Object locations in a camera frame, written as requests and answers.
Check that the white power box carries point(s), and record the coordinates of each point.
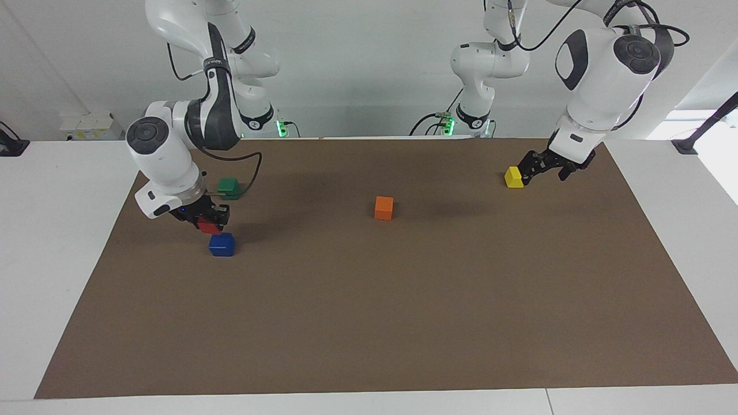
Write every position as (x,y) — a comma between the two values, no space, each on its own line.
(92,127)

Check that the brown table mat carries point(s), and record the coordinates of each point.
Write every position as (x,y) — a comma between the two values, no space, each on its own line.
(369,300)

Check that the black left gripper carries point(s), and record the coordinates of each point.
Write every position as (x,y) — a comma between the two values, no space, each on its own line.
(571,154)

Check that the orange cube block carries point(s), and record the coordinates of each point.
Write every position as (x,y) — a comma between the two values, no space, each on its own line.
(384,208)

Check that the red cube block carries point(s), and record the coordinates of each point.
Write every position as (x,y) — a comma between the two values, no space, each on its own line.
(209,226)

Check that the yellow cube block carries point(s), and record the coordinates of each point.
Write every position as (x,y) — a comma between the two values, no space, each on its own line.
(512,177)

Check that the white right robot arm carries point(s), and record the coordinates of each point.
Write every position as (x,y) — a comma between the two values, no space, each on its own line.
(167,150)

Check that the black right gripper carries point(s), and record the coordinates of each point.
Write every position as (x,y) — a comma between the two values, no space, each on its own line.
(199,208)

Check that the black table clamp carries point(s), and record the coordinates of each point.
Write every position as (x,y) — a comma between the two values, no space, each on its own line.
(11,147)

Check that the blue cube block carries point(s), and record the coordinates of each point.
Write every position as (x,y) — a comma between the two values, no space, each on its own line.
(222,245)

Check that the green cube block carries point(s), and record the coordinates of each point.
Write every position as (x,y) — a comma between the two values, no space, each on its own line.
(229,187)

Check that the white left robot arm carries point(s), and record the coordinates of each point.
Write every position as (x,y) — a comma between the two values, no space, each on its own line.
(599,75)

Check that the black angled stand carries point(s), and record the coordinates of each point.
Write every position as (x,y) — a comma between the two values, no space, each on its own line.
(700,129)

